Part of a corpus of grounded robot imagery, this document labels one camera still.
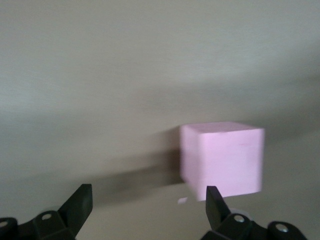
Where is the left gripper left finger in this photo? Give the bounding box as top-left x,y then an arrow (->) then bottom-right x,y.
0,184 -> 93,240

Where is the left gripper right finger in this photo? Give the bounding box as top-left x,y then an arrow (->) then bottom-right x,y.
201,185 -> 308,240

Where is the pink foam cube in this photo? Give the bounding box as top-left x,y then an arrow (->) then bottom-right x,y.
179,121 -> 266,202

